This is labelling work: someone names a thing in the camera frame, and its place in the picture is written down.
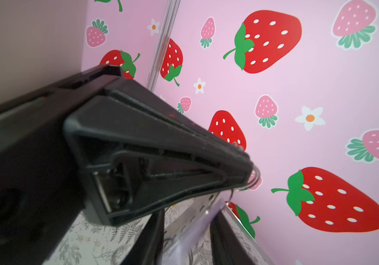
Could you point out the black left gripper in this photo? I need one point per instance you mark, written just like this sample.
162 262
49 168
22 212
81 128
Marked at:
40 192

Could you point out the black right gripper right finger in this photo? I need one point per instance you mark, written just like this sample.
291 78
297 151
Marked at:
226 248

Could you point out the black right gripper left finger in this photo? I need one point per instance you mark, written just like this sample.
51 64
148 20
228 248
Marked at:
149 246

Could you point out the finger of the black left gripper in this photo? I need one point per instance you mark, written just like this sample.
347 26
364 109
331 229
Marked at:
141 121
127 185

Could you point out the metal keyring with yellow tag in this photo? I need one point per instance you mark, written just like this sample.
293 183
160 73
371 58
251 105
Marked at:
188 236

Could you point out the aluminium corner post right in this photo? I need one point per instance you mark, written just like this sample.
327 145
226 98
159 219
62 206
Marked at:
164 36

